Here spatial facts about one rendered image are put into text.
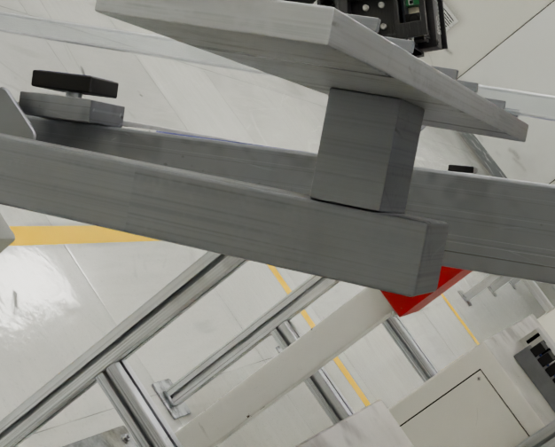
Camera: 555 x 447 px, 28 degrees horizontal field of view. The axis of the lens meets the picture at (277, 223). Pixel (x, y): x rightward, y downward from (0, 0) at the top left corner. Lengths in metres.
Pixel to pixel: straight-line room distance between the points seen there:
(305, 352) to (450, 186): 1.16
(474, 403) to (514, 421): 0.08
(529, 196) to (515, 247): 0.03
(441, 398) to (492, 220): 1.53
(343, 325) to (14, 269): 0.74
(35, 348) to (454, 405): 0.82
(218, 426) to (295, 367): 0.18
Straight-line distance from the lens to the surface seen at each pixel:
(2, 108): 0.82
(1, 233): 0.56
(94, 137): 0.83
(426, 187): 0.73
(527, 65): 9.71
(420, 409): 2.26
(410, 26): 0.82
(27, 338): 2.15
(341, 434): 1.30
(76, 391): 1.67
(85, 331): 2.32
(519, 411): 2.22
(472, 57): 9.80
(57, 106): 0.81
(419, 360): 2.97
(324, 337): 1.86
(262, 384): 1.91
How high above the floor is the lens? 1.07
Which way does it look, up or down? 16 degrees down
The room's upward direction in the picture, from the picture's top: 51 degrees clockwise
